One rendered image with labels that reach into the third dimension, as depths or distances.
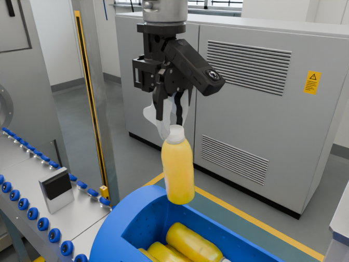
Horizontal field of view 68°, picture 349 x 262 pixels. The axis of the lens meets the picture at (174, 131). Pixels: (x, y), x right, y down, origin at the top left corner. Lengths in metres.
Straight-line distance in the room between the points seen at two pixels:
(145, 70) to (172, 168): 0.20
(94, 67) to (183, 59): 0.77
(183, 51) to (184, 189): 0.29
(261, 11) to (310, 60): 1.27
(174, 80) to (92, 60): 0.72
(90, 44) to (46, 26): 3.94
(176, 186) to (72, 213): 0.61
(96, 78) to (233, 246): 0.84
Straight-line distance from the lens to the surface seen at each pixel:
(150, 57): 0.49
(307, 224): 2.48
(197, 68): 0.43
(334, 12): 3.12
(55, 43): 5.15
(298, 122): 2.01
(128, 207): 0.63
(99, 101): 1.21
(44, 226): 1.03
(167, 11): 0.44
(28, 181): 1.33
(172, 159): 0.53
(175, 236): 0.77
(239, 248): 0.74
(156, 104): 0.46
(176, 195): 0.59
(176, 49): 0.44
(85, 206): 1.12
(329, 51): 1.85
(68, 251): 0.93
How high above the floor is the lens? 1.67
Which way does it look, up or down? 29 degrees down
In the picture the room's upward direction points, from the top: straight up
